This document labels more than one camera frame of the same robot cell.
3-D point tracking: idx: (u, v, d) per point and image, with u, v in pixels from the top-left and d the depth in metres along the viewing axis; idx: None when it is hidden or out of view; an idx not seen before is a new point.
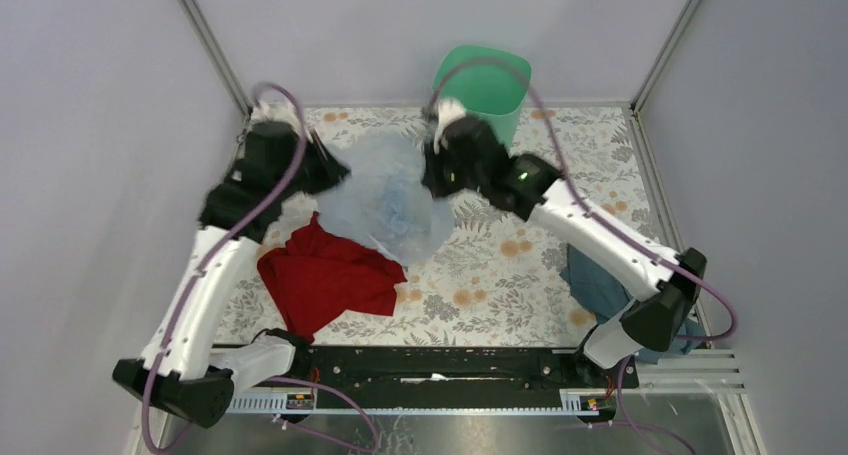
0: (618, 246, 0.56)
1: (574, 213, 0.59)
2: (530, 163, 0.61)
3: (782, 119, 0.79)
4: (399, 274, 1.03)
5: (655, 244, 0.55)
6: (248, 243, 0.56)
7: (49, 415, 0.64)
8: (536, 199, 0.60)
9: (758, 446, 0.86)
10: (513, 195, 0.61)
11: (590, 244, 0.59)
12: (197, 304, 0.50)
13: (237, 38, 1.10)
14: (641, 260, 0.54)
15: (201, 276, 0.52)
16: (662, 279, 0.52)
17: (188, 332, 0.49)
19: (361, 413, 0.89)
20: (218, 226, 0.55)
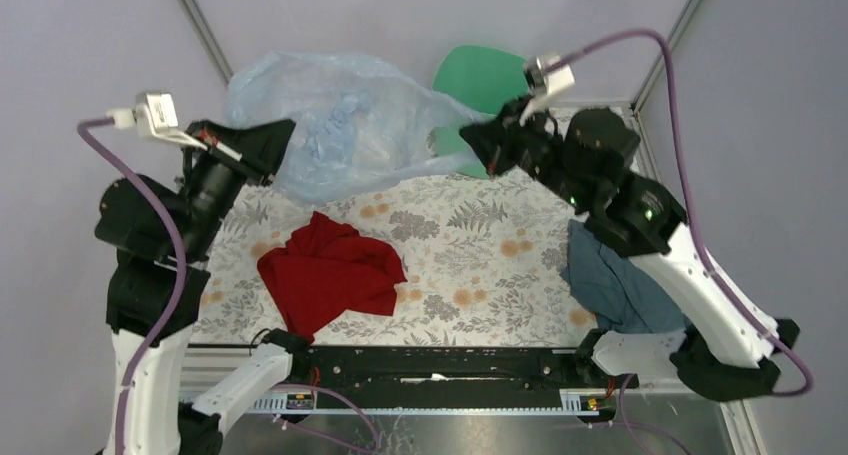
0: (729, 312, 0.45)
1: (695, 270, 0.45)
2: (653, 195, 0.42)
3: (781, 121, 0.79)
4: (399, 274, 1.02)
5: (760, 314, 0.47)
6: (175, 340, 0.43)
7: (49, 416, 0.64)
8: (663, 246, 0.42)
9: (758, 446, 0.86)
10: (629, 231, 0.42)
11: (692, 302, 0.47)
12: (137, 415, 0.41)
13: (237, 37, 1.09)
14: (748, 331, 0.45)
15: (132, 388, 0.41)
16: (763, 355, 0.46)
17: (141, 439, 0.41)
19: (361, 413, 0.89)
20: (133, 326, 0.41)
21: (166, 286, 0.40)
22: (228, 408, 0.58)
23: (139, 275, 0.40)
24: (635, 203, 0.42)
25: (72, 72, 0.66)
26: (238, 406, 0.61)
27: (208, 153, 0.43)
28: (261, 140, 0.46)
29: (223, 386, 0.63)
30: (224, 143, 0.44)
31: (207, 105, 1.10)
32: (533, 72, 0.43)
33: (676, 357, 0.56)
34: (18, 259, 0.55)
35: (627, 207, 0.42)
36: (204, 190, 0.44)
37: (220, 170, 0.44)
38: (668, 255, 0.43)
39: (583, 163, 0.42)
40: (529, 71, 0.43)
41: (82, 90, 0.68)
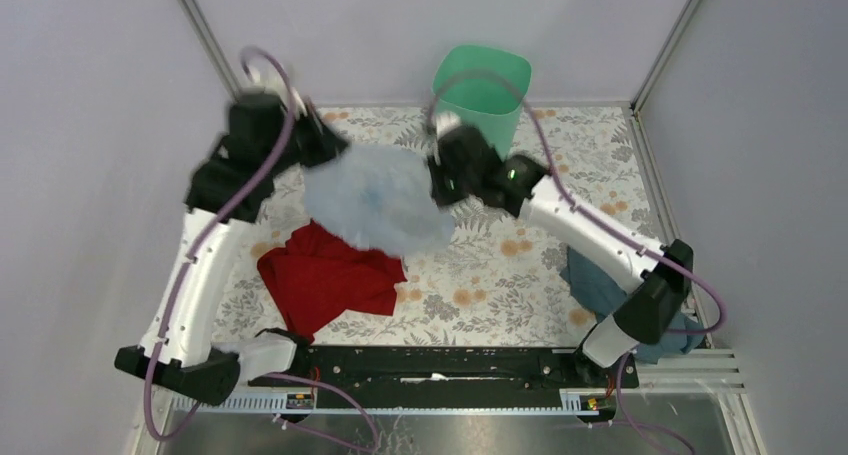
0: (601, 237, 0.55)
1: (560, 208, 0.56)
2: (521, 162, 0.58)
3: (780, 119, 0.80)
4: (399, 274, 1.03)
5: (641, 237, 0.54)
6: (240, 226, 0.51)
7: (48, 415, 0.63)
8: (525, 192, 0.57)
9: (758, 446, 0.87)
10: (503, 193, 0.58)
11: (579, 240, 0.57)
12: (190, 296, 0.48)
13: (237, 37, 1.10)
14: (624, 250, 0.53)
15: (193, 263, 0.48)
16: (646, 270, 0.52)
17: (186, 321, 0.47)
19: (362, 413, 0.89)
20: (205, 208, 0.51)
21: (237, 182, 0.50)
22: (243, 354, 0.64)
23: (221, 171, 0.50)
24: (501, 168, 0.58)
25: (72, 72, 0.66)
26: (252, 357, 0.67)
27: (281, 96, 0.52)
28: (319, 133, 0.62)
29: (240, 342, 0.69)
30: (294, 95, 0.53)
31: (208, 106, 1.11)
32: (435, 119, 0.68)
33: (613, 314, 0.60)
34: (18, 258, 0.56)
35: (494, 174, 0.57)
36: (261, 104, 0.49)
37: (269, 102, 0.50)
38: (530, 200, 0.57)
39: (456, 154, 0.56)
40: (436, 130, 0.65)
41: (82, 91, 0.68)
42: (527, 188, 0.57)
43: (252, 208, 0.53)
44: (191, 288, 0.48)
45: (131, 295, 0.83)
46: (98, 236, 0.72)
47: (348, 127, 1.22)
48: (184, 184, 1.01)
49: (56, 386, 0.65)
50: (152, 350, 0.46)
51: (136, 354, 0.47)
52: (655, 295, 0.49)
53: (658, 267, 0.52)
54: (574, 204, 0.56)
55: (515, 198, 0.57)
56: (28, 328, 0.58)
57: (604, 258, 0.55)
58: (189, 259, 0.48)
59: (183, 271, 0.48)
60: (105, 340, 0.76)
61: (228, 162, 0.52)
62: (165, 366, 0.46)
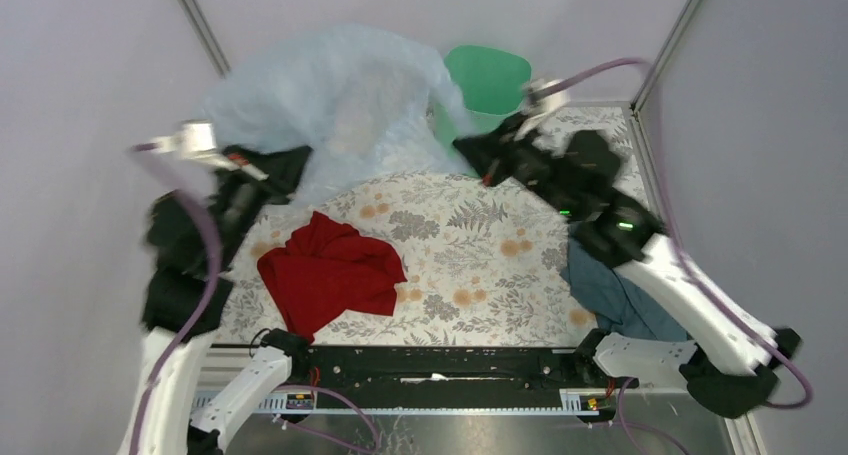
0: (715, 317, 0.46)
1: (675, 276, 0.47)
2: (634, 211, 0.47)
3: (781, 121, 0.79)
4: (399, 274, 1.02)
5: (755, 321, 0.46)
6: (200, 339, 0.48)
7: (50, 417, 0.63)
8: (637, 253, 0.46)
9: (759, 446, 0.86)
10: (607, 245, 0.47)
11: (671, 302, 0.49)
12: (163, 404, 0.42)
13: (237, 35, 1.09)
14: (737, 336, 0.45)
15: (157, 383, 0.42)
16: (758, 362, 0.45)
17: (157, 440, 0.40)
19: (360, 413, 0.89)
20: (163, 329, 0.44)
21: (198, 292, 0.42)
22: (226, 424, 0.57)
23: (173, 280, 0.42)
24: (611, 215, 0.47)
25: (72, 73, 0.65)
26: (236, 419, 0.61)
27: (236, 173, 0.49)
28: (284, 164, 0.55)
29: (222, 398, 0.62)
30: (251, 164, 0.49)
31: None
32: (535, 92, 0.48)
33: (687, 371, 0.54)
34: (18, 259, 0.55)
35: (605, 223, 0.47)
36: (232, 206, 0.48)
37: (246, 190, 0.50)
38: (645, 262, 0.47)
39: (567, 174, 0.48)
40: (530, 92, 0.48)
41: (82, 91, 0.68)
42: (639, 248, 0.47)
43: (210, 320, 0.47)
44: (160, 405, 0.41)
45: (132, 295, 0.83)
46: (98, 236, 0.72)
47: None
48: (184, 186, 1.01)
49: (58, 389, 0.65)
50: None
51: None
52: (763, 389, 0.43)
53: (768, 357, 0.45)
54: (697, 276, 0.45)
55: (623, 251, 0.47)
56: (27, 328, 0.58)
57: (703, 331, 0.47)
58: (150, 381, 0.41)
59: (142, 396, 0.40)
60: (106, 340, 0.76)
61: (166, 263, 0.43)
62: None
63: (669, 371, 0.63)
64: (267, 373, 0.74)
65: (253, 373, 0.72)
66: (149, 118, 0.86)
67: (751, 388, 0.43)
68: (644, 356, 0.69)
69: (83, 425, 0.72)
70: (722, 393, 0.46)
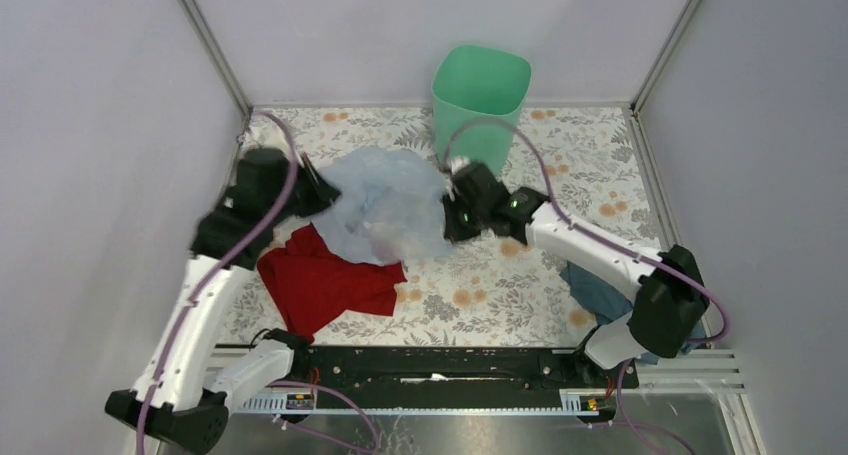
0: (598, 249, 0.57)
1: (559, 228, 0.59)
2: (522, 192, 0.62)
3: (781, 121, 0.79)
4: (398, 274, 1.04)
5: (637, 244, 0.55)
6: (240, 272, 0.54)
7: (50, 417, 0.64)
8: (526, 218, 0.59)
9: (758, 446, 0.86)
10: (510, 222, 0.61)
11: (577, 255, 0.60)
12: (194, 327, 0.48)
13: (237, 37, 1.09)
14: (622, 259, 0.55)
15: (192, 307, 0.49)
16: (643, 275, 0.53)
17: (182, 363, 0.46)
19: (361, 413, 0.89)
20: (210, 254, 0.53)
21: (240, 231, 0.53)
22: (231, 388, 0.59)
23: (229, 223, 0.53)
24: (507, 200, 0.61)
25: (73, 76, 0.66)
26: (241, 391, 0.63)
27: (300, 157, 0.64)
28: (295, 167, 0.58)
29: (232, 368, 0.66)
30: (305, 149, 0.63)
31: (208, 107, 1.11)
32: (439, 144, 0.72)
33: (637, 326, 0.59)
34: (19, 260, 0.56)
35: (503, 205, 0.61)
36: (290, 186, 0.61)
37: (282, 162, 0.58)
38: (532, 224, 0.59)
39: (468, 190, 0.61)
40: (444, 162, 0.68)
41: (83, 94, 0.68)
42: (530, 214, 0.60)
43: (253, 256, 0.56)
44: (190, 331, 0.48)
45: (133, 295, 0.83)
46: (99, 236, 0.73)
47: (348, 127, 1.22)
48: (184, 186, 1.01)
49: (58, 388, 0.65)
50: (144, 392, 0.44)
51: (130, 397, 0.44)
52: (653, 300, 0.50)
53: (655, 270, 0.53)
54: (571, 223, 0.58)
55: (518, 224, 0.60)
56: (27, 327, 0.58)
57: (601, 267, 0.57)
58: (188, 304, 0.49)
59: (184, 314, 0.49)
60: (107, 340, 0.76)
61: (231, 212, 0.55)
62: (157, 409, 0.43)
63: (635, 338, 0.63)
64: (271, 359, 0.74)
65: (258, 356, 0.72)
66: (149, 119, 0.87)
67: (642, 301, 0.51)
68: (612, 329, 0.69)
69: (84, 424, 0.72)
70: (648, 322, 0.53)
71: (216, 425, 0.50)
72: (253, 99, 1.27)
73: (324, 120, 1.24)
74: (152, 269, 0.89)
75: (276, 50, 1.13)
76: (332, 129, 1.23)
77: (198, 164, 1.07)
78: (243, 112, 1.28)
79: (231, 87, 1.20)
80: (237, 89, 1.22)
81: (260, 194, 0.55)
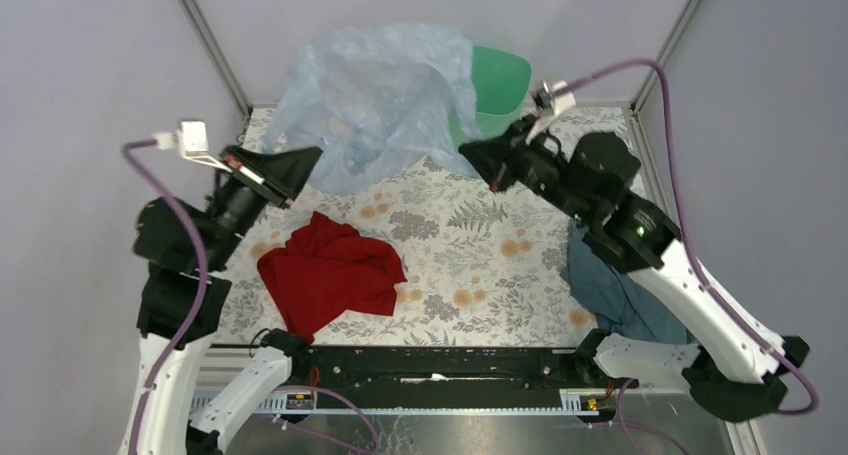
0: (726, 324, 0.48)
1: (690, 284, 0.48)
2: (649, 213, 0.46)
3: (781, 120, 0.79)
4: (399, 274, 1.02)
5: (765, 330, 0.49)
6: (196, 344, 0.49)
7: (50, 417, 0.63)
8: (655, 263, 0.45)
9: (758, 446, 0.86)
10: (623, 250, 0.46)
11: (692, 316, 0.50)
12: (156, 410, 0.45)
13: (237, 35, 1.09)
14: (749, 345, 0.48)
15: (153, 390, 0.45)
16: (767, 371, 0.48)
17: (154, 444, 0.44)
19: (360, 413, 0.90)
20: (160, 332, 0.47)
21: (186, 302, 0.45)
22: (226, 424, 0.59)
23: (170, 284, 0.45)
24: (626, 220, 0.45)
25: (71, 74, 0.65)
26: (237, 418, 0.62)
27: (233, 176, 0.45)
28: (287, 165, 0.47)
29: (222, 397, 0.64)
30: (250, 166, 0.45)
31: (209, 106, 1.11)
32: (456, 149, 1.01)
33: (694, 375, 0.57)
34: (18, 257, 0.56)
35: (620, 225, 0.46)
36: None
37: (245, 193, 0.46)
38: (661, 270, 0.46)
39: (587, 181, 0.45)
40: (539, 94, 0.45)
41: (81, 93, 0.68)
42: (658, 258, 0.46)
43: (207, 325, 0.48)
44: (154, 413, 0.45)
45: (133, 297, 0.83)
46: (99, 236, 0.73)
47: None
48: (185, 185, 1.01)
49: (58, 388, 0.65)
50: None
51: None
52: (770, 398, 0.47)
53: (777, 366, 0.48)
54: (707, 284, 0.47)
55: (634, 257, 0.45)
56: (27, 326, 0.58)
57: (718, 343, 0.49)
58: (148, 387, 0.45)
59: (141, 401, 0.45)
60: (107, 341, 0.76)
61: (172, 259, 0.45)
62: None
63: (673, 375, 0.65)
64: (266, 375, 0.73)
65: (251, 375, 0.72)
66: (148, 118, 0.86)
67: (756, 395, 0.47)
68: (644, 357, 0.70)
69: (84, 423, 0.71)
70: (729, 397, 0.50)
71: None
72: (253, 98, 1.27)
73: None
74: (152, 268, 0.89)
75: (276, 50, 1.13)
76: None
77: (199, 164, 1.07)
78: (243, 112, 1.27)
79: (231, 86, 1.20)
80: (238, 88, 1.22)
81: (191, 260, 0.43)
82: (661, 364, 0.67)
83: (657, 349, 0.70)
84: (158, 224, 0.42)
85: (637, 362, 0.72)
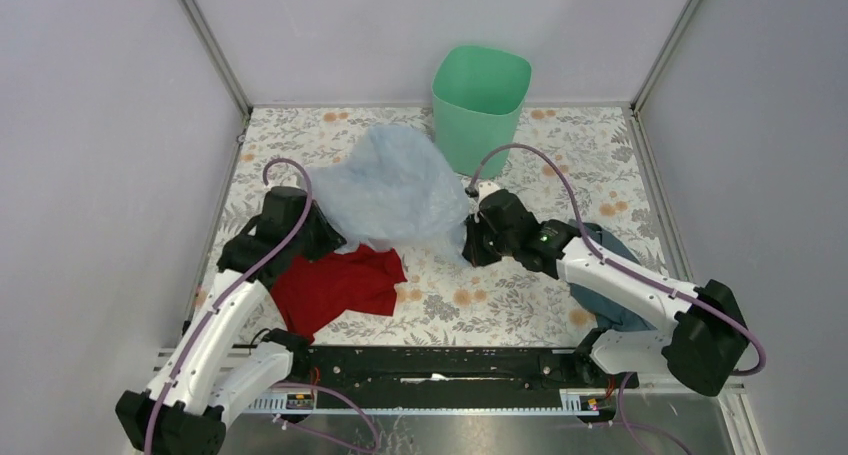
0: (634, 286, 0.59)
1: (591, 262, 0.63)
2: (552, 227, 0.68)
3: (780, 122, 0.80)
4: (399, 274, 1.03)
5: (672, 281, 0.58)
6: (258, 289, 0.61)
7: (51, 417, 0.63)
8: (557, 252, 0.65)
9: (759, 446, 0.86)
10: (539, 255, 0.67)
11: (610, 290, 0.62)
12: (212, 333, 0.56)
13: (237, 36, 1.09)
14: (658, 295, 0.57)
15: (215, 314, 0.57)
16: (679, 311, 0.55)
17: (197, 366, 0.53)
19: (361, 413, 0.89)
20: (234, 270, 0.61)
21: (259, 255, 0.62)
22: (229, 403, 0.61)
23: (257, 245, 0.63)
24: (538, 234, 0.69)
25: (71, 75, 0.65)
26: (238, 404, 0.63)
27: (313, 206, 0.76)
28: None
29: (233, 379, 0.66)
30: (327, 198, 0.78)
31: (209, 107, 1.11)
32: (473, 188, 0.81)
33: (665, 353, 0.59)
34: (18, 258, 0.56)
35: (532, 238, 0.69)
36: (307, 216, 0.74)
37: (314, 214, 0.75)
38: (563, 258, 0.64)
39: (497, 220, 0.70)
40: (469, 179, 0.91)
41: (82, 93, 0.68)
42: (559, 249, 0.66)
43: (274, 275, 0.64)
44: (207, 338, 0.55)
45: (134, 297, 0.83)
46: (99, 237, 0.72)
47: (347, 127, 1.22)
48: (185, 186, 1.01)
49: (59, 389, 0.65)
50: (160, 389, 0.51)
51: (145, 397, 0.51)
52: (697, 338, 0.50)
53: (692, 308, 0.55)
54: (603, 257, 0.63)
55: (548, 256, 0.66)
56: (28, 327, 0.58)
57: (638, 304, 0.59)
58: (213, 309, 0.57)
59: (205, 320, 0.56)
60: (107, 342, 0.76)
61: (254, 238, 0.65)
62: (169, 407, 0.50)
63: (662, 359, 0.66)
64: (271, 363, 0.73)
65: (256, 363, 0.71)
66: (148, 118, 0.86)
67: (681, 334, 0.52)
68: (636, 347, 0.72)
69: (85, 424, 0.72)
70: (678, 357, 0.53)
71: (215, 441, 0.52)
72: (253, 99, 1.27)
73: (324, 120, 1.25)
74: (152, 268, 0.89)
75: (276, 50, 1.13)
76: (333, 129, 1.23)
77: (199, 164, 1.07)
78: (243, 112, 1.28)
79: (231, 87, 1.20)
80: (237, 89, 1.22)
81: (283, 224, 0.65)
82: (649, 350, 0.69)
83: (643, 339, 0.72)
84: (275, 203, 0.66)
85: (631, 353, 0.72)
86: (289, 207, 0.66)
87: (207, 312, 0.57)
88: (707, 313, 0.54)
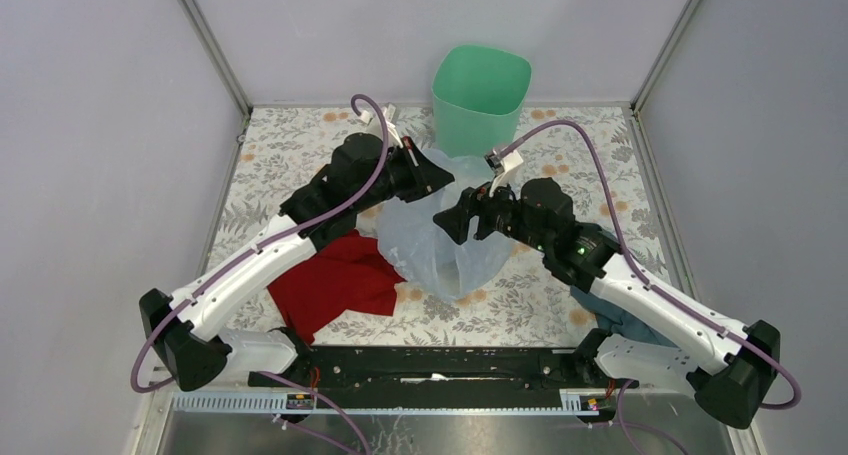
0: (680, 318, 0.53)
1: (634, 285, 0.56)
2: (589, 238, 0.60)
3: (782, 120, 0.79)
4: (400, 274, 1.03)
5: (720, 318, 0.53)
6: (310, 245, 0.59)
7: (48, 415, 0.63)
8: (597, 270, 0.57)
9: (758, 446, 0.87)
10: (573, 269, 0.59)
11: (652, 318, 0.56)
12: (243, 272, 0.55)
13: (237, 36, 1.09)
14: (706, 332, 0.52)
15: (255, 253, 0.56)
16: (729, 353, 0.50)
17: (219, 295, 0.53)
19: (342, 413, 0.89)
20: (292, 218, 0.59)
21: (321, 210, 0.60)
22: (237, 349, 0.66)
23: (319, 198, 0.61)
24: (575, 243, 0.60)
25: (71, 75, 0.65)
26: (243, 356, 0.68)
27: (400, 153, 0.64)
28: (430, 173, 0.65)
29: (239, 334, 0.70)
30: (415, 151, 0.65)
31: (208, 106, 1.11)
32: (493, 158, 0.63)
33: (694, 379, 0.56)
34: (15, 256, 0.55)
35: (569, 250, 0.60)
36: (388, 175, 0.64)
37: (400, 170, 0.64)
38: (604, 277, 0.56)
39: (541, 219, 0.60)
40: (490, 159, 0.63)
41: (80, 95, 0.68)
42: (599, 266, 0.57)
43: (328, 238, 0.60)
44: (239, 272, 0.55)
45: (134, 296, 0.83)
46: (97, 237, 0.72)
47: (347, 126, 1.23)
48: (184, 184, 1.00)
49: (56, 387, 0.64)
50: (178, 305, 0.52)
51: (164, 303, 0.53)
52: (746, 384, 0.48)
53: (742, 351, 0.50)
54: (649, 283, 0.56)
55: (583, 272, 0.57)
56: (26, 324, 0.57)
57: (680, 337, 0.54)
58: (256, 248, 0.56)
59: (245, 255, 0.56)
60: (106, 342, 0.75)
61: (322, 189, 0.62)
62: (179, 323, 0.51)
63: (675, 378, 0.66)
64: (275, 350, 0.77)
65: (266, 342, 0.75)
66: (148, 118, 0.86)
67: (730, 381, 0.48)
68: (648, 362, 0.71)
69: (83, 423, 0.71)
70: (720, 393, 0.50)
71: (209, 371, 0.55)
72: (253, 99, 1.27)
73: (324, 120, 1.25)
74: (151, 267, 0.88)
75: (275, 49, 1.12)
76: (332, 129, 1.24)
77: (198, 163, 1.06)
78: (243, 112, 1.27)
79: (231, 86, 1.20)
80: (237, 88, 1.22)
81: (351, 184, 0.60)
82: (664, 368, 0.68)
83: (659, 353, 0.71)
84: (358, 145, 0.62)
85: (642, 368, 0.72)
86: (360, 167, 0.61)
87: (249, 249, 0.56)
88: (757, 357, 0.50)
